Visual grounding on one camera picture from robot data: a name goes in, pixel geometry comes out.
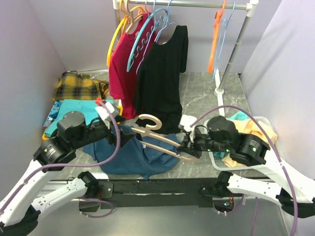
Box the folded turquoise cloth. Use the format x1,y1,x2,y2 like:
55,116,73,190
44,99,98,137

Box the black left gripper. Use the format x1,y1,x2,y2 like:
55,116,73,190
71,113,136,149

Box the thin blue wire hanger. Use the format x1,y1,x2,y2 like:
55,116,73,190
213,2,235,79

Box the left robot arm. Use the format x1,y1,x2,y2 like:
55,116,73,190
0,107,122,236

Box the black shirt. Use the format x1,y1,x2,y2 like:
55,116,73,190
133,26,189,134

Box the yellow plaid shirt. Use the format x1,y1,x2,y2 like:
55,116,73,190
53,72,109,101

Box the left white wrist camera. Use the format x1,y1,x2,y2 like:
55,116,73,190
95,99,120,129

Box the blue patterned cloth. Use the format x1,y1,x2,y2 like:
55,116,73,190
43,100,62,128

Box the yellow plastic tray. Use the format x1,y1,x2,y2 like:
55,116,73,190
41,105,124,141

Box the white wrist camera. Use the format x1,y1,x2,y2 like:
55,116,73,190
179,115,197,142
95,99,120,129

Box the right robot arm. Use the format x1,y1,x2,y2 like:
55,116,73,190
177,115,315,218

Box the black base bar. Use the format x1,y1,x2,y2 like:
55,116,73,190
78,178,247,213

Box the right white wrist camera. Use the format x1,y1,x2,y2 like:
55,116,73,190
179,115,197,142

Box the light blue wavy hanger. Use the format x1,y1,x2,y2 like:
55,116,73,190
126,7,169,73

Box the orange plastic hanger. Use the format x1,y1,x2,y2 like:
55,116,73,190
207,0,226,73

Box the magenta pink shirt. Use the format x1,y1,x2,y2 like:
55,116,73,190
109,13,150,119

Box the beige hanger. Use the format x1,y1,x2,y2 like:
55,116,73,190
124,0,145,34

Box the dark blue shirt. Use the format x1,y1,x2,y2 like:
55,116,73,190
83,134,179,179

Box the white perforated plastic basket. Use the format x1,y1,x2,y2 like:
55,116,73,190
208,116,273,171

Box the pale blue wire hanger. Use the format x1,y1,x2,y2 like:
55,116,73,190
135,0,168,76

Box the wooden hanger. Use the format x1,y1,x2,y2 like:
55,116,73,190
131,114,197,162

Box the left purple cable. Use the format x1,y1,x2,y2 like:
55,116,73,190
0,102,121,219

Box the yellow plastic hanger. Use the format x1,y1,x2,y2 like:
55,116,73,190
106,0,139,67

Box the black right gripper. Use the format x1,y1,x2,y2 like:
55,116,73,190
177,125,230,157

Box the white clothes rack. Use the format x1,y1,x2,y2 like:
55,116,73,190
126,0,259,116

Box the turquoise t shirt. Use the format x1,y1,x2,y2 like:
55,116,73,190
213,111,249,159

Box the cream beige shirt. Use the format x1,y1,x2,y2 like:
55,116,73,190
223,118,278,168

